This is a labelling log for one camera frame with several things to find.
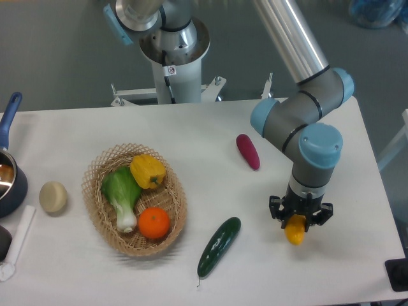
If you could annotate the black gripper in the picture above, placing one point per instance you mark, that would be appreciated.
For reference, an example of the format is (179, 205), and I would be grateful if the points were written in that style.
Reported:
(315, 212)

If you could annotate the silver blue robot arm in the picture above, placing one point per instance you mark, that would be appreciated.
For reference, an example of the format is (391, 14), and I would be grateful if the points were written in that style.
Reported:
(293, 126)

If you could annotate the dark green cucumber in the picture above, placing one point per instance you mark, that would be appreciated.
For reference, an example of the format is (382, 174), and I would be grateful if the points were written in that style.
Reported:
(217, 246)

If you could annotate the purple sweet potato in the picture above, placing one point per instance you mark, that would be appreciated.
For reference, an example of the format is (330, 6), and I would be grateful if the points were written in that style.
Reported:
(248, 151)

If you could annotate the black device at table edge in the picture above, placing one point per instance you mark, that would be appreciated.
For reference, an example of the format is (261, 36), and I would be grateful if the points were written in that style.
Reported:
(397, 273)

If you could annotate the woven wicker basket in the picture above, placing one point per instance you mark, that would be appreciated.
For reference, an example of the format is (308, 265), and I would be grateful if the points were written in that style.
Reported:
(169, 196)

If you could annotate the orange fruit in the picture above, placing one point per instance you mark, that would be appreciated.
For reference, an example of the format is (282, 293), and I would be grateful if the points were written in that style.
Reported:
(154, 223)

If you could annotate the yellow bell pepper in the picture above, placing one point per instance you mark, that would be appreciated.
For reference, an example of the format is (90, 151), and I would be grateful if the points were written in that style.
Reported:
(148, 171)

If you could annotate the green bok choy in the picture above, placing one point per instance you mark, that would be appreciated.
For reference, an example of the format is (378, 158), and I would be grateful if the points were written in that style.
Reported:
(122, 192)

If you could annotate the blue plastic bag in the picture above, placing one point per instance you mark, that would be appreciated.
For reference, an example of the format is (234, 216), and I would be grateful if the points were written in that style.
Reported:
(379, 14)

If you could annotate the beige round potato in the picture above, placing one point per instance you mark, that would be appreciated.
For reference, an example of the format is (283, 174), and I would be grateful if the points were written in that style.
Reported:
(53, 198)

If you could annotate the dark grey round object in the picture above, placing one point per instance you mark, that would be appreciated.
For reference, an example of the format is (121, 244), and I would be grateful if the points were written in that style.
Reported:
(5, 242)

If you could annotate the white frame at right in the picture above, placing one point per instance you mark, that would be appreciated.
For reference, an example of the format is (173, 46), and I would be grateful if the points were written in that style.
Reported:
(396, 144)

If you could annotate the white metal base frame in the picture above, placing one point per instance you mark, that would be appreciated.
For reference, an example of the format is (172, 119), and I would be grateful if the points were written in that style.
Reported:
(209, 93)

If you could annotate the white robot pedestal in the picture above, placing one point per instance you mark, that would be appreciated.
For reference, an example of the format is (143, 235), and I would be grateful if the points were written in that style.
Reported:
(176, 57)

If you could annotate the blue saucepan with handle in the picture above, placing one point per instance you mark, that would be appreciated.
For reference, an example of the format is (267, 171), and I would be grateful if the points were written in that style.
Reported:
(14, 184)

